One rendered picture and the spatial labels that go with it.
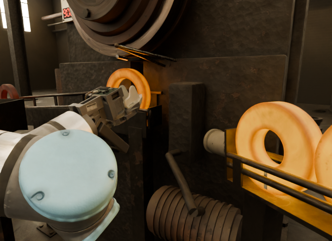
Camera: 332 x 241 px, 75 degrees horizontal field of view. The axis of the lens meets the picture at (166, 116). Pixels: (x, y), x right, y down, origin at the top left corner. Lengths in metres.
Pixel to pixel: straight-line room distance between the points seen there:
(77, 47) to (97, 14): 0.48
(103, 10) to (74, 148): 0.49
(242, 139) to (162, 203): 0.25
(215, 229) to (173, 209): 0.10
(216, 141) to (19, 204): 0.37
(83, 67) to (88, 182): 0.84
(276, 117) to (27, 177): 0.33
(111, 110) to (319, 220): 0.41
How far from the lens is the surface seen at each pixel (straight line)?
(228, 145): 0.45
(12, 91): 1.47
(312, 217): 0.38
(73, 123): 0.44
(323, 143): 0.34
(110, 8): 0.66
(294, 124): 0.36
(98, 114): 0.50
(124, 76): 0.76
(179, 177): 0.56
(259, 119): 0.40
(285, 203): 0.40
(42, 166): 0.24
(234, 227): 0.52
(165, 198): 0.56
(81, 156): 0.24
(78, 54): 1.15
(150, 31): 0.67
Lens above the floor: 0.83
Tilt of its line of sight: 12 degrees down
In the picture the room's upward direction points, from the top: straight up
